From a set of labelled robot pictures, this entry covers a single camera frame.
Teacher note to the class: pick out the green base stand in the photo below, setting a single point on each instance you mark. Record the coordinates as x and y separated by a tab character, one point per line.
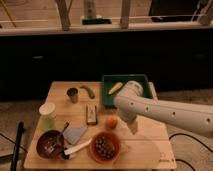
96	21

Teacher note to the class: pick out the black spoon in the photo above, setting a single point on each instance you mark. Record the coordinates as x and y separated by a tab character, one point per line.
61	133

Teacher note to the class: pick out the metal cup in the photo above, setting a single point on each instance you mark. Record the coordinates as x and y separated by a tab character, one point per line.
72	93

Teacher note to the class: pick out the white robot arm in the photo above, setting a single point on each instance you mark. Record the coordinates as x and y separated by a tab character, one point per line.
130	103

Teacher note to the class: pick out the orange bowl with nuts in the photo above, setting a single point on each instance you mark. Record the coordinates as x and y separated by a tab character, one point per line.
105	147

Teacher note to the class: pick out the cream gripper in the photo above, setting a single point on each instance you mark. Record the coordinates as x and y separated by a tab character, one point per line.
133	126

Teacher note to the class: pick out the dark red bowl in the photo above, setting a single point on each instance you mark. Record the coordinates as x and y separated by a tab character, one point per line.
50	144

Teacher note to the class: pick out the small wooden block toy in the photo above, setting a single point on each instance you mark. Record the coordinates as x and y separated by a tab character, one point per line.
91	115

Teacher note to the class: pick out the green plastic tray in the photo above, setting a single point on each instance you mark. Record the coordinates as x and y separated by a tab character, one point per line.
108	81

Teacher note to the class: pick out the yellow corn cob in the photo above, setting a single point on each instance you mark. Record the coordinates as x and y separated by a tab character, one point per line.
116	87

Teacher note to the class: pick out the grey blue cloth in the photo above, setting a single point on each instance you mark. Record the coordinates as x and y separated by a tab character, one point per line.
73	134

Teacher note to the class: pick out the white handled knife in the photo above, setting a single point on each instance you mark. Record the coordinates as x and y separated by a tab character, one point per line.
70	152

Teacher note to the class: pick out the black pole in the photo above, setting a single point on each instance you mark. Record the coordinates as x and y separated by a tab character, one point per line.
15	156

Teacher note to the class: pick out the orange apple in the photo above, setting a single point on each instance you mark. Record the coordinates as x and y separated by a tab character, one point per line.
111	122

